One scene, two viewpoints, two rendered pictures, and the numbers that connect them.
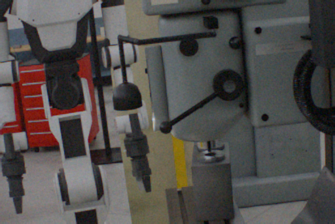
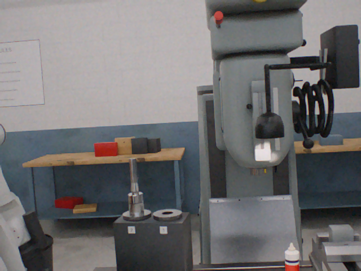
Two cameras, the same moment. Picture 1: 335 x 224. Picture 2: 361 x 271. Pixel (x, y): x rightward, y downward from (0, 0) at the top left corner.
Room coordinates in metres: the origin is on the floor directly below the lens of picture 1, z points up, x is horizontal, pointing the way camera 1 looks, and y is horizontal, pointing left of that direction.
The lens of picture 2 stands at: (1.44, 1.18, 1.52)
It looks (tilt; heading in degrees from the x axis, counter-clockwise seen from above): 5 degrees down; 276
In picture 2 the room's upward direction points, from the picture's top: 4 degrees counter-clockwise
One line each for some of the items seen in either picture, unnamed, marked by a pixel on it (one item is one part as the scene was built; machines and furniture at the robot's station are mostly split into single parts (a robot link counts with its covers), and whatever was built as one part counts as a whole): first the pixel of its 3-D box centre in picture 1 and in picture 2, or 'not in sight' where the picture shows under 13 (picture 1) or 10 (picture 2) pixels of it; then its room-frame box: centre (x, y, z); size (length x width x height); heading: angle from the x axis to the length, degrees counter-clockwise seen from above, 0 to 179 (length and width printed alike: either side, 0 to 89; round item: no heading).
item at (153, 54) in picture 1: (157, 88); (260, 120); (1.36, 0.02, 1.45); 0.04 x 0.04 x 0.21; 2
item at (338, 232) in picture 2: not in sight; (340, 236); (1.12, -0.09, 1.08); 0.06 x 0.05 x 0.06; 0
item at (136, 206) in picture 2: not in sight; (136, 205); (1.74, -0.12, 1.19); 0.05 x 0.05 x 0.05
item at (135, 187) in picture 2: not in sight; (133, 176); (1.74, -0.12, 1.28); 0.03 x 0.03 x 0.11
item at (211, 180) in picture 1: (212, 178); (154, 244); (1.69, -0.12, 1.06); 0.22 x 0.12 x 0.20; 174
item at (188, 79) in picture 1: (202, 73); (256, 109); (1.36, -0.09, 1.47); 0.21 x 0.19 x 0.32; 2
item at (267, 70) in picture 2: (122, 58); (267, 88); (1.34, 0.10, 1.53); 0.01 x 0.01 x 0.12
